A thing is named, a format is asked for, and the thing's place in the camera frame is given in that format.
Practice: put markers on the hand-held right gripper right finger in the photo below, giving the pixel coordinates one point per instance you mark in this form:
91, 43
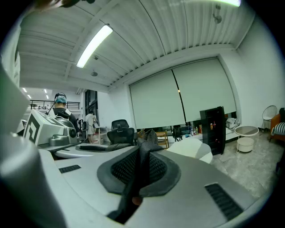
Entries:
196, 189

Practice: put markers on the black glass-door fridge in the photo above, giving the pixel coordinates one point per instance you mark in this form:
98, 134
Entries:
207, 133

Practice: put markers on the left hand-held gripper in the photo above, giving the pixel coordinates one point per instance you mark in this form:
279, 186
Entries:
44, 131

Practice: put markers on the black handbag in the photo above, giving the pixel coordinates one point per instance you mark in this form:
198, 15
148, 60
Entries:
177, 132

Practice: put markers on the black metal railing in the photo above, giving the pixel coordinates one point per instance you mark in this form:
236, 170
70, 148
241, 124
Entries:
71, 103

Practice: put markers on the green drink bottle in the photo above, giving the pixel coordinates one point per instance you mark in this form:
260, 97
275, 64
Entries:
196, 131

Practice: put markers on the orange armchair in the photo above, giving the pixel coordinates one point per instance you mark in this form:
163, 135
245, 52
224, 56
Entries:
274, 120

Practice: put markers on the person's right hand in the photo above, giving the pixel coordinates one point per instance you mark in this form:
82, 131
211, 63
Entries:
137, 200

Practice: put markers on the striped pillow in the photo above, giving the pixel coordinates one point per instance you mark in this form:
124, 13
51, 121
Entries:
279, 128

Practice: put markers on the white roller blind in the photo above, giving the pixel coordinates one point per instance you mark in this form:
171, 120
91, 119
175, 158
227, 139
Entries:
204, 89
155, 100

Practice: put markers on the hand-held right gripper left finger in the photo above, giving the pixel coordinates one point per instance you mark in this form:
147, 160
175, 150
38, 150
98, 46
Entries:
89, 178

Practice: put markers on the long ceiling light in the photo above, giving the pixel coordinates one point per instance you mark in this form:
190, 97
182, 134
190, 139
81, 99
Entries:
231, 2
93, 46

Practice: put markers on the round white side table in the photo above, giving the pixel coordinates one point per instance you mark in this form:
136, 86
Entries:
246, 142

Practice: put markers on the ceiling spotlight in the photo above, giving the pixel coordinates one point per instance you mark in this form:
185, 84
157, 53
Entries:
217, 18

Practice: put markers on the white crumpled bag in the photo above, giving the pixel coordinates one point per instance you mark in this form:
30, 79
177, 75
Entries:
232, 123

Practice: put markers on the round ceiling sensor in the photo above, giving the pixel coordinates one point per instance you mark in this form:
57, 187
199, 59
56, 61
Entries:
94, 74

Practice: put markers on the wooden shelf trolley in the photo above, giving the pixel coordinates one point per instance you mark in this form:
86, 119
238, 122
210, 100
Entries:
162, 139

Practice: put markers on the black office chair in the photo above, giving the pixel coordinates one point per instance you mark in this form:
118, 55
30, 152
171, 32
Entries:
121, 135

